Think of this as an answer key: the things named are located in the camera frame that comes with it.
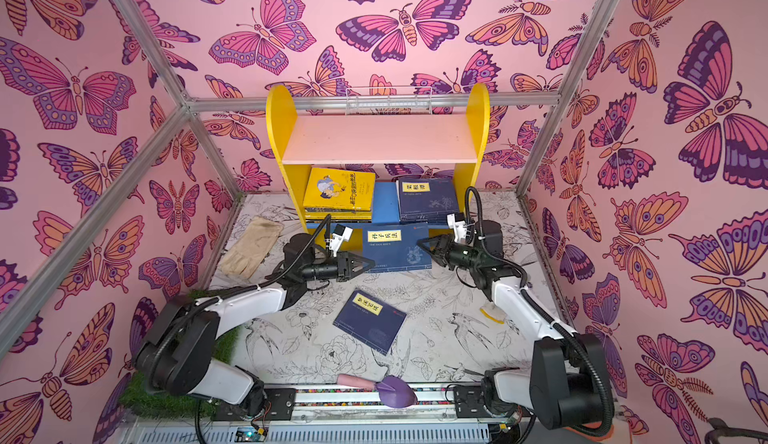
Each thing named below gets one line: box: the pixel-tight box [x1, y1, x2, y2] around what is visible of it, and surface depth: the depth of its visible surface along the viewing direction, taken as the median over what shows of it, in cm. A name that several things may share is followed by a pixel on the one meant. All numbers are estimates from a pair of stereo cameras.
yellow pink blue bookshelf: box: [266, 83, 491, 227], surface depth 94 cm
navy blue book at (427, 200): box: [398, 178, 459, 223], surface depth 95 cm
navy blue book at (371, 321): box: [333, 289, 407, 356], surface depth 89 cm
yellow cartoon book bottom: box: [303, 167, 376, 211], surface depth 94 cm
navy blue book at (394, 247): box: [362, 223, 432, 273], surface depth 81 cm
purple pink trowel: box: [336, 374, 418, 408], surface depth 77 cm
